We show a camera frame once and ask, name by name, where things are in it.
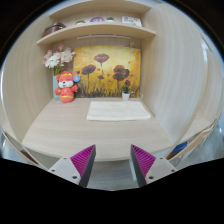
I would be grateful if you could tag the brown woven basket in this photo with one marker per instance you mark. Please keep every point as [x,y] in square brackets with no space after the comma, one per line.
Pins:
[54,27]

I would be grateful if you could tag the wooden wall shelf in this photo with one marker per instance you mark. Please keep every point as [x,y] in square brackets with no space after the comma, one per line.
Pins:
[93,29]

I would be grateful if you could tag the white framed card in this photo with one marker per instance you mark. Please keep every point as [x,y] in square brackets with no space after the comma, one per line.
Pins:
[131,20]

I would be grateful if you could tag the small green dish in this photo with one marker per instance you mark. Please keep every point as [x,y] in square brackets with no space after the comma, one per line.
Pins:
[80,22]

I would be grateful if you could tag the red plush toy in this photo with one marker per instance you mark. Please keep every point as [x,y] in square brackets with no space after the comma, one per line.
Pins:
[67,86]

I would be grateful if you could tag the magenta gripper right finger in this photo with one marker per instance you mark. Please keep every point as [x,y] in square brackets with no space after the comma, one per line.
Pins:
[149,168]

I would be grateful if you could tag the pink white flower bouquet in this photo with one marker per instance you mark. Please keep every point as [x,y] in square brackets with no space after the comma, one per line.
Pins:
[56,60]

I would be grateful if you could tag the purple round plate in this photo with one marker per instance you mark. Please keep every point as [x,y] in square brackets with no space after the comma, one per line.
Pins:
[97,19]

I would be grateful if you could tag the small green succulent pot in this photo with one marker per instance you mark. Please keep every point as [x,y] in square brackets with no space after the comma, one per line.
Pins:
[110,19]

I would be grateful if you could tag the blue object under desk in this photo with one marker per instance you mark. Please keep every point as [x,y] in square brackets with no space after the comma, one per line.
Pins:
[179,147]

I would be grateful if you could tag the poppy flower painting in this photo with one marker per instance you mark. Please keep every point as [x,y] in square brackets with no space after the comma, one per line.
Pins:
[105,70]

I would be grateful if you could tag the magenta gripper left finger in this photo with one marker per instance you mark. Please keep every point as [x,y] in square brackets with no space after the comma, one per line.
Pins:
[76,169]

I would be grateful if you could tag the cream folded towel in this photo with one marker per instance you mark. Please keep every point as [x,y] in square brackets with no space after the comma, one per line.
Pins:
[117,111]

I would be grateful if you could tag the light blue vase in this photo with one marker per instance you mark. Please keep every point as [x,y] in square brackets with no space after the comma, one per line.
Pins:
[55,86]

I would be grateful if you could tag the small potted plant white pot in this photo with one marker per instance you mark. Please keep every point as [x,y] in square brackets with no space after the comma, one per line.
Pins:
[125,92]

